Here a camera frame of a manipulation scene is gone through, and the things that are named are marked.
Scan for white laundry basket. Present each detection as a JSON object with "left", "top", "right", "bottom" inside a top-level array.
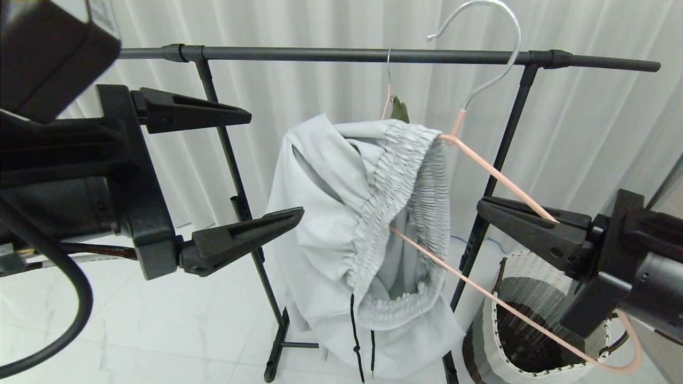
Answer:
[{"left": 462, "top": 251, "right": 630, "bottom": 384}]

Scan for white curtain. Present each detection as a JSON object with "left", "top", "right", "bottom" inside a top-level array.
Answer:
[{"left": 53, "top": 0, "right": 683, "bottom": 251}]

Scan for green long-sleeved shirt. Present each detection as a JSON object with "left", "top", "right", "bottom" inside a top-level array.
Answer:
[{"left": 390, "top": 96, "right": 410, "bottom": 123}]

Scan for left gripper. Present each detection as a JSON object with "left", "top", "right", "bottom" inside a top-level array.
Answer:
[{"left": 0, "top": 84, "right": 306, "bottom": 281}]

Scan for pink clothes hanger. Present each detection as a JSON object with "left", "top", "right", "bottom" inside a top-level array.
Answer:
[
  {"left": 380, "top": 48, "right": 395, "bottom": 121},
  {"left": 390, "top": 0, "right": 644, "bottom": 374}
]

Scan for pale grey shorts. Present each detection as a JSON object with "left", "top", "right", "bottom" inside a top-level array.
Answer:
[{"left": 265, "top": 114, "right": 466, "bottom": 383}]

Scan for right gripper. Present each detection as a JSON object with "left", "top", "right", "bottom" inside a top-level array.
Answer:
[{"left": 476, "top": 188, "right": 683, "bottom": 342}]

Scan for black clothes rack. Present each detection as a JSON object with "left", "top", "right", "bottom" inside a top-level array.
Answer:
[{"left": 118, "top": 44, "right": 661, "bottom": 384}]

